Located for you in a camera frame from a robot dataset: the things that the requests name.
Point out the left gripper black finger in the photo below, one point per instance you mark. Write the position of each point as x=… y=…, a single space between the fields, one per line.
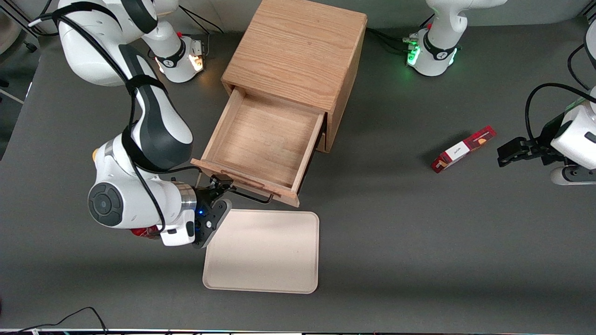
x=517 y=151
x=555 y=158

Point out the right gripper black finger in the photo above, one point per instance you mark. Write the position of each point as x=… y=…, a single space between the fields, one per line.
x=215 y=218
x=218 y=186

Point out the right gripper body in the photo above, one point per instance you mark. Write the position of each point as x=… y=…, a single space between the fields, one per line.
x=203 y=196

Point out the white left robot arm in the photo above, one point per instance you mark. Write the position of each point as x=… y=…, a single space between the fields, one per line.
x=437 y=51

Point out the wooden drawer cabinet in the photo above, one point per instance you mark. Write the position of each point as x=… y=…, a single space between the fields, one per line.
x=298 y=51

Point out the red bottle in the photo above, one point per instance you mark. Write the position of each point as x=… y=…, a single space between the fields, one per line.
x=144 y=232

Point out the red tartan shortbread cookie box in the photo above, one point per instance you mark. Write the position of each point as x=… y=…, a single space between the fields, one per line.
x=458 y=151

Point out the beige plastic tray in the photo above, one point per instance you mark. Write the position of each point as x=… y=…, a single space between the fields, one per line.
x=265 y=253

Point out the black caster stand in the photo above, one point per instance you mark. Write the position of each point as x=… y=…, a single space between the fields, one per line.
x=18 y=28

